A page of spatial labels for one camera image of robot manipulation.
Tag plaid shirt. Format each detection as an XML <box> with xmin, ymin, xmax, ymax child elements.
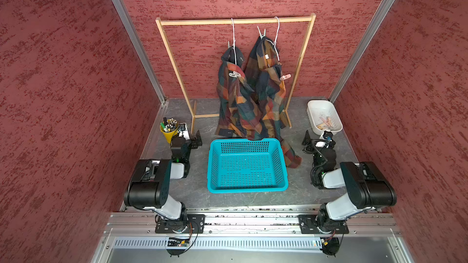
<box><xmin>216</xmin><ymin>47</ymin><xmax>256</xmax><ymax>141</ymax></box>
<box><xmin>243</xmin><ymin>37</ymin><xmax>302</xmax><ymax>169</ymax></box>

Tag pink clothespin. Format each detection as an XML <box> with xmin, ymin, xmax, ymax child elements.
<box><xmin>280</xmin><ymin>74</ymin><xmax>291</xmax><ymax>81</ymax></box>

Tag white wire hanger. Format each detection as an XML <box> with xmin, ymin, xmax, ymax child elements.
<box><xmin>231</xmin><ymin>18</ymin><xmax>238</xmax><ymax>65</ymax></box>
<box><xmin>273</xmin><ymin>17</ymin><xmax>280</xmax><ymax>62</ymax></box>

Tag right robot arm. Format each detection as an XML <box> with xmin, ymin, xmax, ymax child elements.
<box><xmin>302</xmin><ymin>131</ymin><xmax>397</xmax><ymax>234</ymax></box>

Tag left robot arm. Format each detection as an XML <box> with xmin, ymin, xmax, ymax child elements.
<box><xmin>124</xmin><ymin>132</ymin><xmax>202</xmax><ymax>233</ymax></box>

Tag clothespins in tray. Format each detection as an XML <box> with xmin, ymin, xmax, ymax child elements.
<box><xmin>316</xmin><ymin>116</ymin><xmax>333</xmax><ymax>131</ymax></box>

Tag white plastic tray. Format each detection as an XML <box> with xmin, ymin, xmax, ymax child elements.
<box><xmin>307</xmin><ymin>100</ymin><xmax>343</xmax><ymax>136</ymax></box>

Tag yellow pen cup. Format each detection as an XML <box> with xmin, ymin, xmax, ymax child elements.
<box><xmin>160</xmin><ymin>117</ymin><xmax>179</xmax><ymax>144</ymax></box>

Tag teal plastic basket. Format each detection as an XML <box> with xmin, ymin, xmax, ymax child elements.
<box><xmin>207</xmin><ymin>138</ymin><xmax>289</xmax><ymax>194</ymax></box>

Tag white clothespin on left shirt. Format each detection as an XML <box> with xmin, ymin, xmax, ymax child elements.
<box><xmin>229</xmin><ymin>71</ymin><xmax>242</xmax><ymax>79</ymax></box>

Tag wooden clothes rack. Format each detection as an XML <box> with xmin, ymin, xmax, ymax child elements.
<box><xmin>156</xmin><ymin>13</ymin><xmax>316</xmax><ymax>133</ymax></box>

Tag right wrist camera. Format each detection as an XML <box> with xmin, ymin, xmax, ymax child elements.
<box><xmin>321</xmin><ymin>130</ymin><xmax>333</xmax><ymax>141</ymax></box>

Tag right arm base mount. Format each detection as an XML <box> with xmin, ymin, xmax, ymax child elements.
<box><xmin>297</xmin><ymin>214</ymin><xmax>349</xmax><ymax>236</ymax></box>

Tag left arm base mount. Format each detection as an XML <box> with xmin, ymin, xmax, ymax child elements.
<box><xmin>155</xmin><ymin>214</ymin><xmax>206</xmax><ymax>235</ymax></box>

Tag aluminium rail frame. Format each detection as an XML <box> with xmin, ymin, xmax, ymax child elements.
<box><xmin>92</xmin><ymin>205</ymin><xmax>413</xmax><ymax>263</ymax></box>

